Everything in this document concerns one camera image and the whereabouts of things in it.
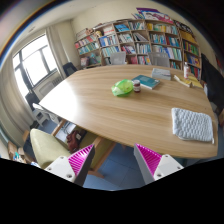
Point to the gripper right finger with white magenta pad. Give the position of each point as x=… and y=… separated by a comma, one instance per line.
x=154, y=166

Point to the gripper left finger with white magenta pad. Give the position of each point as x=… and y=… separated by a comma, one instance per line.
x=75, y=167

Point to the grey-white folded towel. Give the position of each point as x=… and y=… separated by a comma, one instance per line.
x=189, y=125

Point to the dark red bag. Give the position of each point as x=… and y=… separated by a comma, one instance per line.
x=74, y=139

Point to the olive green chair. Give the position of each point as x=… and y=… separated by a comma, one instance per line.
x=47, y=148

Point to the beige curtain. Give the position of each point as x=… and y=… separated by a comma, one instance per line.
x=15, y=114

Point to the green plastic bowl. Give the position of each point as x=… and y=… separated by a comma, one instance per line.
x=122, y=87

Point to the teal book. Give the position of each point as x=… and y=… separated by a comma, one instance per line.
x=146, y=81

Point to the white radiator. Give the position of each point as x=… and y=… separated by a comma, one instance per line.
x=47, y=84

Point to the grey book stack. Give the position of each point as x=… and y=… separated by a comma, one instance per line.
x=161, y=74

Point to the yellow book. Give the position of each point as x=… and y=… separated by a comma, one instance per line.
x=191, y=81

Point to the dark blue chair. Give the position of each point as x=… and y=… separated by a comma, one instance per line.
x=69, y=69

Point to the white pink-capped bottle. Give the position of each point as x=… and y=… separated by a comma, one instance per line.
x=186, y=70

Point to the grey chair right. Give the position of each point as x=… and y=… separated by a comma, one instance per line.
x=159, y=59

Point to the grey chair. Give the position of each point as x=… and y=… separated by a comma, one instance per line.
x=118, y=58
x=159, y=59

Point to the window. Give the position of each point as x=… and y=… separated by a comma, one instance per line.
x=33, y=63

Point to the grey chair left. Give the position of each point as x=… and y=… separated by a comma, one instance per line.
x=118, y=58

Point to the wooden bookshelf with books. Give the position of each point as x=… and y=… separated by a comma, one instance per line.
x=137, y=38

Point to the colourful poster boards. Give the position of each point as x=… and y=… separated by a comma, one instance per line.
x=152, y=14

